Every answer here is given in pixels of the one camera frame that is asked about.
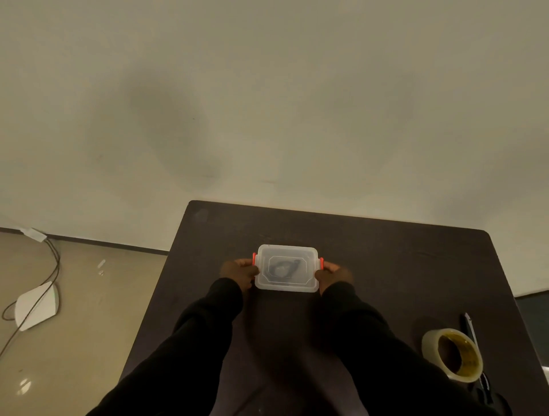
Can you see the person's left thumb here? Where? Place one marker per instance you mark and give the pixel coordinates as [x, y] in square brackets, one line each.
[253, 270]

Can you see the person's left hand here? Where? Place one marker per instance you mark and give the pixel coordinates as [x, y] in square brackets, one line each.
[235, 272]

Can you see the person's right thumb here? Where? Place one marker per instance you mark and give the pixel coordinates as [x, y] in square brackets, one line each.
[320, 273]

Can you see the dark item inside box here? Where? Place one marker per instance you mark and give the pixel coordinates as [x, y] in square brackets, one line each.
[284, 268]

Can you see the person's left forearm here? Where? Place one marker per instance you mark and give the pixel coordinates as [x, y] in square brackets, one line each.
[180, 347]

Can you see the clear packing tape roll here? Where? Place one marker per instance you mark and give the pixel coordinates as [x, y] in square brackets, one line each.
[453, 354]

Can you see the clear plastic box red clips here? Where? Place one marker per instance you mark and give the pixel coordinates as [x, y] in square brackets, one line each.
[286, 268]

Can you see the white flat device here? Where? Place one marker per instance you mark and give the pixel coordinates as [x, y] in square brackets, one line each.
[37, 305]

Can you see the dark brown table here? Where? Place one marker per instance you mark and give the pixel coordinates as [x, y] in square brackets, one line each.
[386, 278]

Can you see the person's right forearm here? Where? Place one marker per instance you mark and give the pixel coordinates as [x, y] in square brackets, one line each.
[386, 355]

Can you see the white wall plug adapter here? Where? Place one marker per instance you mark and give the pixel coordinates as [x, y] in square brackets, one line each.
[33, 234]

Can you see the person's right hand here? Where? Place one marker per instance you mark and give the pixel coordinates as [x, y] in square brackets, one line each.
[333, 276]

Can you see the black utility knife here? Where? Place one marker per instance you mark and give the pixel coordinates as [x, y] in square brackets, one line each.
[478, 358]

